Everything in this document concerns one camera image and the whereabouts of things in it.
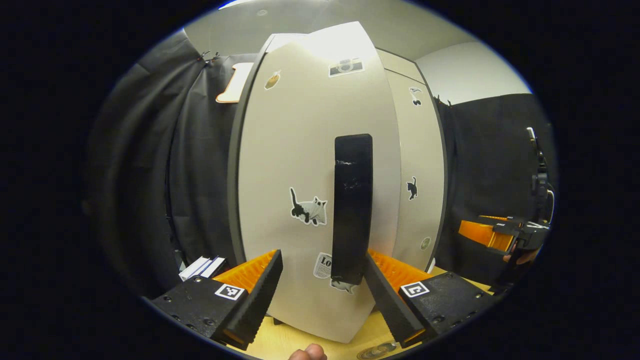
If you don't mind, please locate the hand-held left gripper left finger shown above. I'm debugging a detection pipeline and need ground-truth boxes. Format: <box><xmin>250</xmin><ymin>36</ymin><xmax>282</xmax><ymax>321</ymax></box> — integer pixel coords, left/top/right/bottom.
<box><xmin>150</xmin><ymin>249</ymin><xmax>284</xmax><ymax>350</ymax></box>

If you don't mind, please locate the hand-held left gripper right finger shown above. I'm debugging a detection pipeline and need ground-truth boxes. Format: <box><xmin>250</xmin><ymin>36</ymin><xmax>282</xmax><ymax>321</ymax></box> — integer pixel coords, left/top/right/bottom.
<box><xmin>363</xmin><ymin>249</ymin><xmax>498</xmax><ymax>349</ymax></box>

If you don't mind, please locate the round brown coaster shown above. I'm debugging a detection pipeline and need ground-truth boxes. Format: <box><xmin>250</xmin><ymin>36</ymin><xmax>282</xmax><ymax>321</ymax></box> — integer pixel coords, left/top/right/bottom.
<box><xmin>356</xmin><ymin>342</ymin><xmax>399</xmax><ymax>360</ymax></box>

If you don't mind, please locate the white cabinet door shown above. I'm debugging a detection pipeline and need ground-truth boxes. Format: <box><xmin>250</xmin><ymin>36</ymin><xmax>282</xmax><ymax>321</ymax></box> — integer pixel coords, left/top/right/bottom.
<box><xmin>227</xmin><ymin>21</ymin><xmax>402</xmax><ymax>344</ymax></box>
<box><xmin>385</xmin><ymin>70</ymin><xmax>447</xmax><ymax>273</ymax></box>

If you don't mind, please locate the black backdrop cloth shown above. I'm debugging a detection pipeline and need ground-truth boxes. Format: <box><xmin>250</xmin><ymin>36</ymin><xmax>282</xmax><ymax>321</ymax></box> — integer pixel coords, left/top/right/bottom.
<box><xmin>82</xmin><ymin>30</ymin><xmax>558</xmax><ymax>301</ymax></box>

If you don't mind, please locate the black left door handle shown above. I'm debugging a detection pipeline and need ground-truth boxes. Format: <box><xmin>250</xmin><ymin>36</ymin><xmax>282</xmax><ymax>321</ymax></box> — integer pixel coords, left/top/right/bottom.
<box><xmin>331</xmin><ymin>133</ymin><xmax>374</xmax><ymax>286</ymax></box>

